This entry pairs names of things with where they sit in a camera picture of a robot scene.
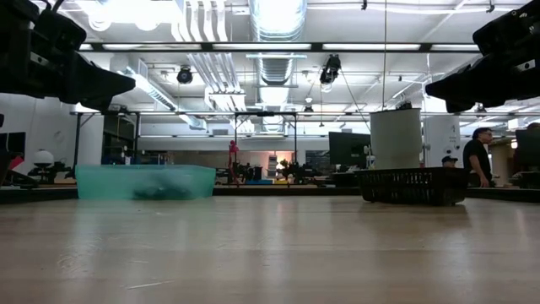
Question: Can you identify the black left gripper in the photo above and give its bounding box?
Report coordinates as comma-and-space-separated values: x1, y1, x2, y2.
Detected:
0, 0, 137, 112

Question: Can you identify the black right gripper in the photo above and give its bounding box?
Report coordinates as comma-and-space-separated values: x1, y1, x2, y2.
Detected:
424, 40, 540, 114

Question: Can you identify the teal translucent plastic bin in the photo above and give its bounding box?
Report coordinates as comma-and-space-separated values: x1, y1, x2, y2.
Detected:
75, 164, 217, 201

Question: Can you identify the black monitor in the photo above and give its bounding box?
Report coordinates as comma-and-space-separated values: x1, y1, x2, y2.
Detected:
328, 131, 372, 167
0, 131, 26, 162
514, 128, 540, 166

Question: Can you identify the white globe lamp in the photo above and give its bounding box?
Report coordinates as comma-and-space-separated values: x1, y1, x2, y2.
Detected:
32, 149, 55, 168

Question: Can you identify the black perforated plastic basket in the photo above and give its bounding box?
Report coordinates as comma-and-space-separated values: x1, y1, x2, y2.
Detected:
355, 166, 470, 207

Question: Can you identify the pink figure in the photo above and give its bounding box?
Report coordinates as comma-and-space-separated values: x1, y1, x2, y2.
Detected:
227, 140, 240, 187

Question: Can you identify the black overhead rig bar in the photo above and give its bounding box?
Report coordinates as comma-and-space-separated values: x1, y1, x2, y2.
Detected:
78, 41, 482, 53

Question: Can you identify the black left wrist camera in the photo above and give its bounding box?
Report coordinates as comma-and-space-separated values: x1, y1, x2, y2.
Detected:
33, 8, 88, 52

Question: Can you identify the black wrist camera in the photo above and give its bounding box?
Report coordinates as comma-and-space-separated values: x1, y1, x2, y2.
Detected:
33, 8, 88, 52
472, 0, 540, 56

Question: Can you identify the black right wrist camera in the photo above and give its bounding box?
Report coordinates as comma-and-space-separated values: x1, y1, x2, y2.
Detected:
472, 0, 540, 56

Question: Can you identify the black ceiling camera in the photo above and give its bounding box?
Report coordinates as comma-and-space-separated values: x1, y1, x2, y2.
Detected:
175, 66, 194, 84

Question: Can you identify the black overhead rig camera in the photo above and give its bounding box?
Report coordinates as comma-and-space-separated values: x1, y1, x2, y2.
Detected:
318, 53, 343, 85

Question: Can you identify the black background rig frame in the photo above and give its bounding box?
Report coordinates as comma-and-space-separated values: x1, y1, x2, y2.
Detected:
234, 111, 299, 164

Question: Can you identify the black aluminium table frame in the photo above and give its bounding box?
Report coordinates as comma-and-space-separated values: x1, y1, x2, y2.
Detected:
0, 183, 540, 203

